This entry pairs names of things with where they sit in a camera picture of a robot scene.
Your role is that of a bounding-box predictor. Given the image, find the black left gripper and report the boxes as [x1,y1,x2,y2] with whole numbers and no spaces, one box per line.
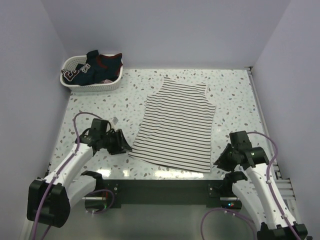
[100,128,132,155]

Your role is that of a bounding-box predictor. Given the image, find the black white striped tank top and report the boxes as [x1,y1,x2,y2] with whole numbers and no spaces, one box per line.
[129,78,216,173]

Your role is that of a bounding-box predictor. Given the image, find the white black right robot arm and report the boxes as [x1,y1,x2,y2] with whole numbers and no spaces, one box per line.
[214,131,308,240]

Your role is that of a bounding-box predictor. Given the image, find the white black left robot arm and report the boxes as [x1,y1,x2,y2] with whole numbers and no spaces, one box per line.
[26,118,132,228]

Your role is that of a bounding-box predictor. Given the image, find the navy maroon tank top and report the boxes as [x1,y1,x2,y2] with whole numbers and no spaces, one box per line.
[61,50,123,86]

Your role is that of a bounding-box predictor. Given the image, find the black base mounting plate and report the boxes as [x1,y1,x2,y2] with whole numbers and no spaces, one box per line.
[82,178,241,209]

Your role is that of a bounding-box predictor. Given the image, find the white plastic laundry basket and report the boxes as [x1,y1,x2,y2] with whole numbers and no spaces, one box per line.
[59,55,124,93]

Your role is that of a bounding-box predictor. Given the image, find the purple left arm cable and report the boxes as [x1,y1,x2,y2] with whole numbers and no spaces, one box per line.
[29,112,117,240]

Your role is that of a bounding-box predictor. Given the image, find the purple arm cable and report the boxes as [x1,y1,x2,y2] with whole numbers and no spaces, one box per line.
[200,131,301,240]
[29,112,117,240]

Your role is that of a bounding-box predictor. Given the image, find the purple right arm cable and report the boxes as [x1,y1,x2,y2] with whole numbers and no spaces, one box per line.
[200,131,301,240]

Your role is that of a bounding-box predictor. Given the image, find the aluminium right side rail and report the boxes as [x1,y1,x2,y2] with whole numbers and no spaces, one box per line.
[246,66,286,181]

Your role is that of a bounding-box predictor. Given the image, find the aluminium rail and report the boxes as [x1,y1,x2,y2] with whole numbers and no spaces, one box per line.
[246,66,286,181]
[37,176,297,201]

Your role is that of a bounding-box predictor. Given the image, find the aluminium front rail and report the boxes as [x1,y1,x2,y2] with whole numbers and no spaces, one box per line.
[37,176,297,201]

